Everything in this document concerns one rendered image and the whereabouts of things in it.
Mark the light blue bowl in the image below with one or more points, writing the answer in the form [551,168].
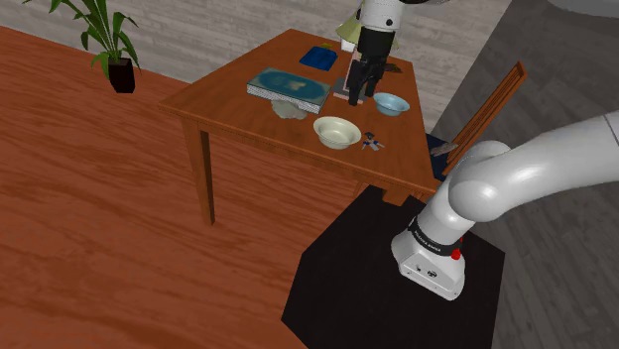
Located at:
[391,104]

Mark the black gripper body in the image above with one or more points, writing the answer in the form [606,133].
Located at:
[375,46]

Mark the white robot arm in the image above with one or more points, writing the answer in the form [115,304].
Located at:
[503,183]

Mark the brown wooden table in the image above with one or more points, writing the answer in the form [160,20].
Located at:
[232,106]

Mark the green plant in black pot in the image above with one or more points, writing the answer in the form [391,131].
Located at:
[121,72]

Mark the dark flat object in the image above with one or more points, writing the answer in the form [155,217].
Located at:
[392,68]

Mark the pink and grey flat book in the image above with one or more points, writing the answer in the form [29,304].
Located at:
[340,89]

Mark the wooden chair with blue seat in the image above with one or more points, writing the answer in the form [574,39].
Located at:
[488,108]

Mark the teal hardcover book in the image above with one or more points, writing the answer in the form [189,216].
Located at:
[287,87]

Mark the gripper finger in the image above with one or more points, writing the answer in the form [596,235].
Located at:
[357,89]
[375,82]

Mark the black robot stand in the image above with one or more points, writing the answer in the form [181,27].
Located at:
[348,280]

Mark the cream bowl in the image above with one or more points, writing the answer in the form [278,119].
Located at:
[337,131]

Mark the pale green lamp shade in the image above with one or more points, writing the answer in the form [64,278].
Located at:
[349,30]

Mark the pale grey crumpled lump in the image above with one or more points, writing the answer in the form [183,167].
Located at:
[289,111]

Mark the grey flat object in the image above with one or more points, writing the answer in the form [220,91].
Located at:
[443,149]

